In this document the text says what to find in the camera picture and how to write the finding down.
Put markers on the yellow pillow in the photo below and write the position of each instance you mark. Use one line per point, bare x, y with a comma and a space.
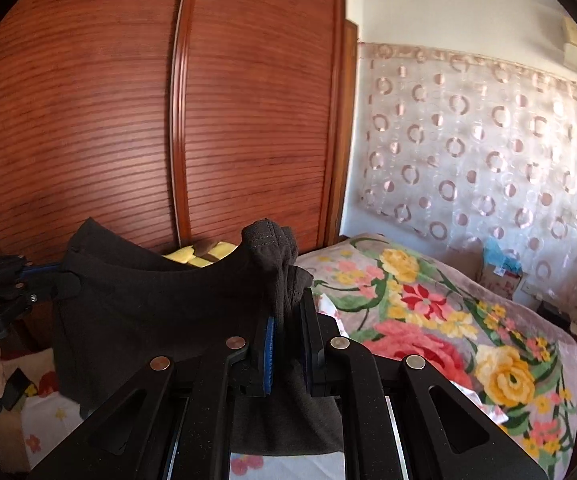
188, 255

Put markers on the grey floral blanket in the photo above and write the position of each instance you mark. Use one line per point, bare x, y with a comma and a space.
443, 340

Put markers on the small dark box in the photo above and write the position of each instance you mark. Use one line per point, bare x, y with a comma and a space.
553, 310

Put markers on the white floral bed sheet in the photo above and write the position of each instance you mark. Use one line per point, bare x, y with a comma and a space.
43, 435

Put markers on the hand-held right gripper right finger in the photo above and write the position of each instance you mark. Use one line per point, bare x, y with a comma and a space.
313, 360

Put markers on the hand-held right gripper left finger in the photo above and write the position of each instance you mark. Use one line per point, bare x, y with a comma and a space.
268, 360

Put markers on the black pants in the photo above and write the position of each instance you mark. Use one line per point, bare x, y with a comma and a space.
168, 320

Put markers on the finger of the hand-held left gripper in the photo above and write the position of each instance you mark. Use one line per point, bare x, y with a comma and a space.
43, 271
43, 292

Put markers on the blue plastic bag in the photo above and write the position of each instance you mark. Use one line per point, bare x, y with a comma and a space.
498, 255

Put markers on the wooden slatted wardrobe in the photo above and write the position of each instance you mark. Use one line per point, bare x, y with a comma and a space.
118, 110

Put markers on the cardboard box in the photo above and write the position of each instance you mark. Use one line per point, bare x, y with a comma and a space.
505, 282

